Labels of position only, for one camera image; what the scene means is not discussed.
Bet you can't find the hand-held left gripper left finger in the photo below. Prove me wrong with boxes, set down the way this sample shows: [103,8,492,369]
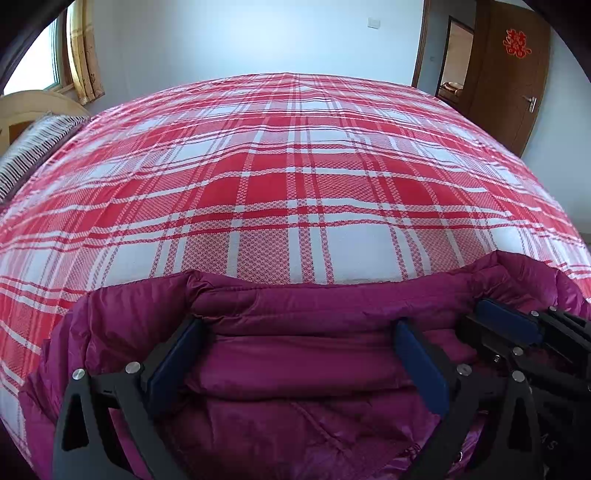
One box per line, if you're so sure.
[53,316,207,480]

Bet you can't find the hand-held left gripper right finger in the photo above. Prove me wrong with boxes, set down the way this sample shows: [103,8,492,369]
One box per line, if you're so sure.
[394,319,546,480]

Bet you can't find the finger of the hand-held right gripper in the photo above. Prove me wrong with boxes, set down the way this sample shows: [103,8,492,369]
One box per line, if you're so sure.
[475,298,591,354]
[456,314,591,403]

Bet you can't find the magenta puffer jacket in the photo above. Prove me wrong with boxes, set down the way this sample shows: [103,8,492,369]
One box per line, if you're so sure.
[18,251,591,480]

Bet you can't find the red plaid bed sheet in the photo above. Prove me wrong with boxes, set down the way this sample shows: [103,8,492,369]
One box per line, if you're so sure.
[0,71,591,468]

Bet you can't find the brown wooden door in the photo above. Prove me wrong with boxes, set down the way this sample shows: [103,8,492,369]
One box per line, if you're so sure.
[455,0,553,158]

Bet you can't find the striped pillow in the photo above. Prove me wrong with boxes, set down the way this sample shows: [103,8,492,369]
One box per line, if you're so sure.
[0,114,91,205]

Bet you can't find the red paper door decoration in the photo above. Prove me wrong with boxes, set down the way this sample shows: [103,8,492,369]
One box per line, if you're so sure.
[503,28,531,59]

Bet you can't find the wooden bed headboard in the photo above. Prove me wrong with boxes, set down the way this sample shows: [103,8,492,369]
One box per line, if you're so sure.
[0,89,91,149]

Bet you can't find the yellow curtain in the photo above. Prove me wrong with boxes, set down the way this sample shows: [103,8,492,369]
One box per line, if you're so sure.
[65,0,105,105]

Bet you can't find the brown door frame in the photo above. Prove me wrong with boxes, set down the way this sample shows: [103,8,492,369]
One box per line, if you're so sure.
[410,0,490,110]

